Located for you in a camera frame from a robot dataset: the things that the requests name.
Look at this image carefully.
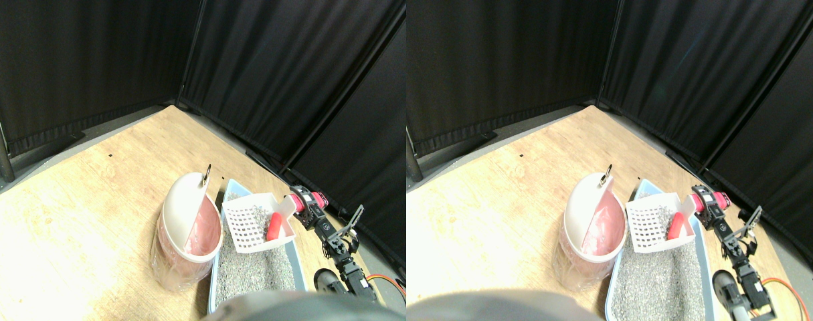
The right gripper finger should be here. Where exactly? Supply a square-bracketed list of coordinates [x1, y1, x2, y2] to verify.
[290, 185, 327, 231]
[690, 185, 727, 231]

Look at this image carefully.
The red lump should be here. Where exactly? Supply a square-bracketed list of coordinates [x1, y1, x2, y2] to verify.
[266, 212, 287, 243]
[667, 212, 694, 242]

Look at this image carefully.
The white scoop with red handle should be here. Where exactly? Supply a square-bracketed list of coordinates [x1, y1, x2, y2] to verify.
[222, 191, 328, 255]
[626, 191, 731, 253]

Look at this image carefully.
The blue litter tray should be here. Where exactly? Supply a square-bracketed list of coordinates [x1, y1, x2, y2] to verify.
[605, 179, 717, 321]
[207, 179, 308, 315]

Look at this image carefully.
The white bin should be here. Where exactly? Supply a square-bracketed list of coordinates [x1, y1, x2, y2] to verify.
[552, 164, 628, 292]
[151, 164, 223, 293]

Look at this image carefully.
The orange wire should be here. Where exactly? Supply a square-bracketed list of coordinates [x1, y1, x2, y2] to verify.
[365, 273, 406, 302]
[761, 276, 810, 321]

